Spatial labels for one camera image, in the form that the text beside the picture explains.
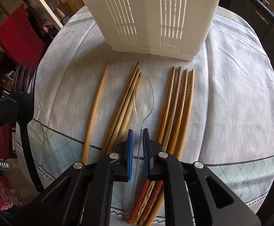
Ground patterned brown chopstick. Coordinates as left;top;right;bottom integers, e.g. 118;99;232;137
143;69;195;225
127;66;175;224
137;67;182;225
141;71;188;223

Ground black plastic fork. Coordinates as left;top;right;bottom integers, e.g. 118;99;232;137
10;65;44;193

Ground plain bamboo chopstick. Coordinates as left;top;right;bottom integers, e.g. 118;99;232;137
82;61;110;165

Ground clear plastic spoon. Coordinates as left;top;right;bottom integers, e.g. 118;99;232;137
127;75;154;217

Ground red chair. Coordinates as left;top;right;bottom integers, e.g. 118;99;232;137
0;4;46;72

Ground patterned grey tablecloth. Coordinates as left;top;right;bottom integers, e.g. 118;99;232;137
28;8;274;212

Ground checked apron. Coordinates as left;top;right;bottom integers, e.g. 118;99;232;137
23;0;65;33

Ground white plastic utensil holder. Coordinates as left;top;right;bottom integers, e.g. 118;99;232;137
83;0;219;61

